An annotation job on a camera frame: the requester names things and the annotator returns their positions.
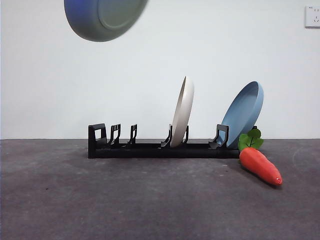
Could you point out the black plate rack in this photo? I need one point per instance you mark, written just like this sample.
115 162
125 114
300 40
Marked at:
150 153

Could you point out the beige plate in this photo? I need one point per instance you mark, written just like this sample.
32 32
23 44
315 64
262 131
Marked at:
182 115

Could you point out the blue plate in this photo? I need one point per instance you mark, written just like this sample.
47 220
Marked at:
242 112

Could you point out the white wall socket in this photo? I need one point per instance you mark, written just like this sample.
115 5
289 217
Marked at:
313 16

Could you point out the orange toy carrot green leaves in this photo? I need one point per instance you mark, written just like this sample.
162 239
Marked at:
258 165

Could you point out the green plate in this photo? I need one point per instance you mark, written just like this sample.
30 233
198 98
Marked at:
100 20

